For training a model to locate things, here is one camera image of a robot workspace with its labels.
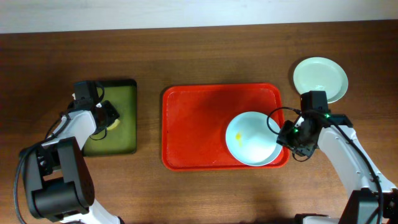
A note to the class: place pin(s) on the mint green plate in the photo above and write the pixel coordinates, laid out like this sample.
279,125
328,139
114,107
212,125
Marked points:
319,74

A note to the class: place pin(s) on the yellow green scrub sponge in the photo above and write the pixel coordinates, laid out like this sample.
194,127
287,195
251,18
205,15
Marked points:
113,125

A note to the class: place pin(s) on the light blue plate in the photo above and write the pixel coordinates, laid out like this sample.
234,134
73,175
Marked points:
251,138

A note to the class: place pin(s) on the cream white plate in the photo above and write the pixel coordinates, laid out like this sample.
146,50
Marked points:
336,97

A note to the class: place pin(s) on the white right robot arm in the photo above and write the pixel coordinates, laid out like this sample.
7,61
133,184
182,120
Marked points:
372,197

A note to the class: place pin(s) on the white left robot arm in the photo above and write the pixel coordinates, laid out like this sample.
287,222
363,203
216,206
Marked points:
57,183

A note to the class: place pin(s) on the black tray with soapy water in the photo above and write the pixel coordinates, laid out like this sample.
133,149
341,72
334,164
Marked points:
123,139

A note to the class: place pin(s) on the red plastic tray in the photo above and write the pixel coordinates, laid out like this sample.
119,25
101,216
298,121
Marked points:
195,119

